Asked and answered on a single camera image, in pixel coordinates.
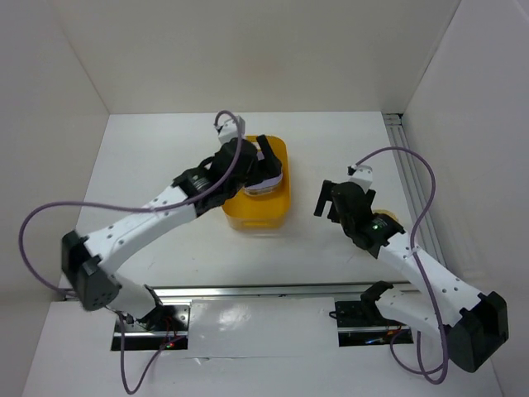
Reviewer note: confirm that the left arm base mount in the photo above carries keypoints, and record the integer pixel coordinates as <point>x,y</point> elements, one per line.
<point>170,331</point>

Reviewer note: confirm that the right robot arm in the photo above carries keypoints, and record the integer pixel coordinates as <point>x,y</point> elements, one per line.
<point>474,324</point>

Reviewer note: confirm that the aluminium rail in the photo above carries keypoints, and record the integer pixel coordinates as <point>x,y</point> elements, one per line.
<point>417,187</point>
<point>259,291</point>

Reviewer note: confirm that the yellow plastic bin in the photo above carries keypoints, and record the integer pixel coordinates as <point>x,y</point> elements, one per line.
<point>246,212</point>

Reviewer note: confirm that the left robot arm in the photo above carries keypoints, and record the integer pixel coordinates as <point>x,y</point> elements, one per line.
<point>90,263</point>

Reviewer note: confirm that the yellow panda plate right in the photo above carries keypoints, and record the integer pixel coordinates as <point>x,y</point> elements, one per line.
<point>388,214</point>

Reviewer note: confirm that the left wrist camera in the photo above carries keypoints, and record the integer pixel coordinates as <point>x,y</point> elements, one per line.
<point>229,130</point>

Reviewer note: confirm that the aluminium rail right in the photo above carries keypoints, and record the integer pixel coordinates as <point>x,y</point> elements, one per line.
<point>417,187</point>

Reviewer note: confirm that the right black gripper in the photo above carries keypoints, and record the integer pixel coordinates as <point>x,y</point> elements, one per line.
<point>325,195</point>

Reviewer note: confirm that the aluminium rail front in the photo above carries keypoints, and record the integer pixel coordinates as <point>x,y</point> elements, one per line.
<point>259,291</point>

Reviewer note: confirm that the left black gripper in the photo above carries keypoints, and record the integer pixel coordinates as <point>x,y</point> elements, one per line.
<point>270,166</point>

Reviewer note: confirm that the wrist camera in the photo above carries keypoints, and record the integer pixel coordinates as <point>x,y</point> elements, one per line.
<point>361,175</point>
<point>229,130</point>

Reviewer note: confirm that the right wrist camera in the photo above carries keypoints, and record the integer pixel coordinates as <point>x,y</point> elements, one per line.
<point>361,175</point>

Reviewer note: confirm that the purple plate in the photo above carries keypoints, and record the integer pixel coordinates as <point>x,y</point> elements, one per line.
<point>253,183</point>

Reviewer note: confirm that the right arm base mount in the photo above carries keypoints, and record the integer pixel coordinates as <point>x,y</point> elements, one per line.
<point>356,328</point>

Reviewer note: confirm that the cream plate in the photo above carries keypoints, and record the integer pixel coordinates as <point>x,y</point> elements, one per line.
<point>259,192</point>

